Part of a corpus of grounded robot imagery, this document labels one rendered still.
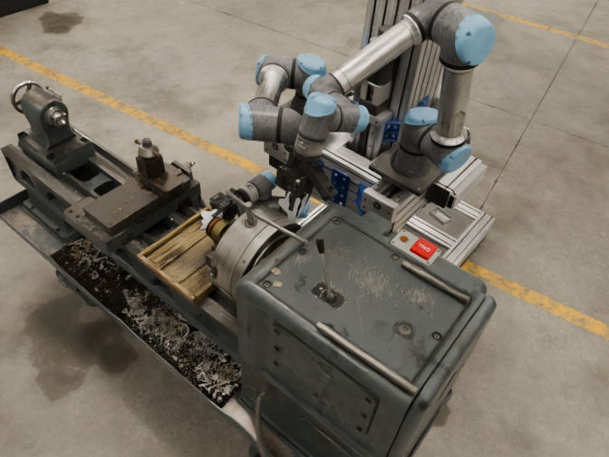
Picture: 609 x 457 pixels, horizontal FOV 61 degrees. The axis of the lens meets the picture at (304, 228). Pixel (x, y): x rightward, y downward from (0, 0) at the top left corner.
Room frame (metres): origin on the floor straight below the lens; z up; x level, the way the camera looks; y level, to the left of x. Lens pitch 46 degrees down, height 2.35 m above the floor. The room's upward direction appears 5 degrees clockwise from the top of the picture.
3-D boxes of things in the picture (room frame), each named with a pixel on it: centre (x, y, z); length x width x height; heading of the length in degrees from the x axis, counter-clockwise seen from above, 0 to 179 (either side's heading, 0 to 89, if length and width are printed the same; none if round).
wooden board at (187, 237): (1.25, 0.37, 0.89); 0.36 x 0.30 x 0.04; 145
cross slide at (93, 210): (1.47, 0.65, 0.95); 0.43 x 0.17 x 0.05; 145
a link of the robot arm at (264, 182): (1.43, 0.17, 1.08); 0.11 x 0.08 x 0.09; 144
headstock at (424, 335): (0.87, -0.19, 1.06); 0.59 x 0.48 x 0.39; 55
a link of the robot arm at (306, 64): (1.82, 0.03, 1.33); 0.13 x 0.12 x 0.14; 88
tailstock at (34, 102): (1.79, 1.13, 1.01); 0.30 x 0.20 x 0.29; 55
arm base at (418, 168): (1.52, -0.37, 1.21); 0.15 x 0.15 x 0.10
